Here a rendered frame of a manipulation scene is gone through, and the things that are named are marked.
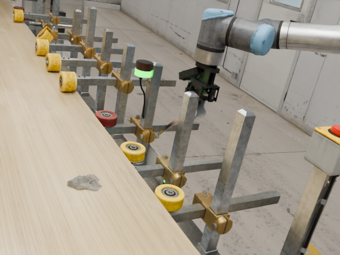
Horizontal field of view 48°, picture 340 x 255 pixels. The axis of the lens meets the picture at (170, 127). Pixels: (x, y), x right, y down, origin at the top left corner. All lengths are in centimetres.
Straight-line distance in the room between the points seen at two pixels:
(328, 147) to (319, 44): 55
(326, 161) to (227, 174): 33
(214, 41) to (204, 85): 14
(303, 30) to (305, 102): 328
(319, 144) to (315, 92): 365
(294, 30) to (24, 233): 94
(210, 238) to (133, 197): 27
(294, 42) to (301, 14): 346
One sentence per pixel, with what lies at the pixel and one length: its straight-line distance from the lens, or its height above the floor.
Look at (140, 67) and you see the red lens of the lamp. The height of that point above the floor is 111.
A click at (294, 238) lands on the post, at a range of 89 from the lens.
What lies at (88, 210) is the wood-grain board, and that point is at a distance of 93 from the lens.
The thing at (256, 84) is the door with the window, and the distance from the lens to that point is 519.
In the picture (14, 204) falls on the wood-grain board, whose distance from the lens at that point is 95.
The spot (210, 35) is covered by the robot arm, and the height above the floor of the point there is 128.
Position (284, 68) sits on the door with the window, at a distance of 481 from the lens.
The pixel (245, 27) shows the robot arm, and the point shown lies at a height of 132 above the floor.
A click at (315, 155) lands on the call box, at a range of 79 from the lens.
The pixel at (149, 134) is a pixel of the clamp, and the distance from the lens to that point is 143.
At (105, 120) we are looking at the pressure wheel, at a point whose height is 90.
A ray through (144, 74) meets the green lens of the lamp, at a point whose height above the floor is 109.
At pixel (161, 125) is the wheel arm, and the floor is 86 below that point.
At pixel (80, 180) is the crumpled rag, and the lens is 101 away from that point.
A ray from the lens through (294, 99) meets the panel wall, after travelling 465.
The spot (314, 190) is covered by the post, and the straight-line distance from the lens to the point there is 83.
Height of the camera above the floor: 146
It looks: 23 degrees down
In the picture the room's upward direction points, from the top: 12 degrees clockwise
